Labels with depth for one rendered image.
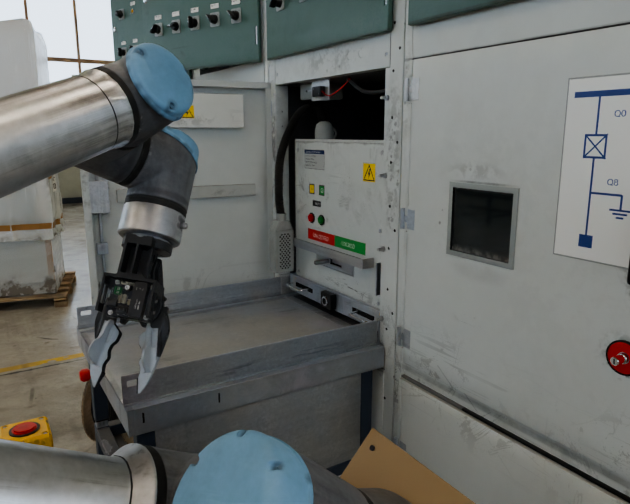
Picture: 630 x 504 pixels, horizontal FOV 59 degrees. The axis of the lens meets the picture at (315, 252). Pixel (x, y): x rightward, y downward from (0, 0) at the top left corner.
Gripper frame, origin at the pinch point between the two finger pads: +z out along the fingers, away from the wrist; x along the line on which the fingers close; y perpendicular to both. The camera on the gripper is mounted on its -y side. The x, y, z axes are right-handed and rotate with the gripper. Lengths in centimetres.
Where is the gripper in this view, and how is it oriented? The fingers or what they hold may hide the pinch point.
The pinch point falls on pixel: (120, 381)
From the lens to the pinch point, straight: 84.6
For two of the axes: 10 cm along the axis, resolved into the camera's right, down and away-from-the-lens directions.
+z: -1.4, 9.5, -2.6
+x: 9.9, 1.6, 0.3
